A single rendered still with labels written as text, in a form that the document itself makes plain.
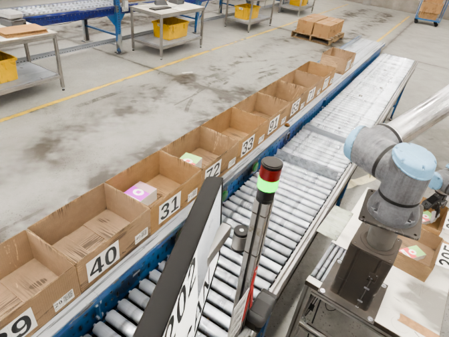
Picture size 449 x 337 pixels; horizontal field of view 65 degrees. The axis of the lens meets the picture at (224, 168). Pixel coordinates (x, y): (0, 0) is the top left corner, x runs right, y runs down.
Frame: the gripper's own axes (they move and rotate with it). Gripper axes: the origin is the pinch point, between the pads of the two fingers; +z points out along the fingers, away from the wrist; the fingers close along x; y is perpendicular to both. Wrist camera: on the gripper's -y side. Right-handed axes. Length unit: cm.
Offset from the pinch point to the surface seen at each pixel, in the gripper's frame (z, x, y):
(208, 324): 3, -14, -148
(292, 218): 4, 29, -77
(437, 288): 3, -38, -36
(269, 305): -31, -33, -137
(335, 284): -4, -21, -89
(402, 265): 0, -22, -45
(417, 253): -1.0, -19.8, -31.3
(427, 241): -0.7, -15.5, -17.3
